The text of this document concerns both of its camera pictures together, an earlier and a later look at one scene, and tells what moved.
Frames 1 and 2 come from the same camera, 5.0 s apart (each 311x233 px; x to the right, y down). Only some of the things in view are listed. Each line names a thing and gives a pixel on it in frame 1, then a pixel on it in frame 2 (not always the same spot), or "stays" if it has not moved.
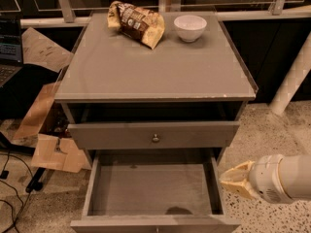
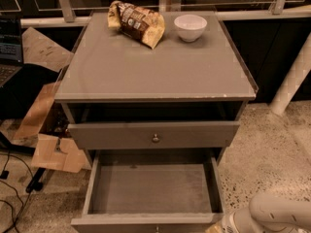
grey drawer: (155, 192) stays
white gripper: (267, 178) to (235, 221)
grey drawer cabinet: (121, 97) stays
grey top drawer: (157, 134) stays
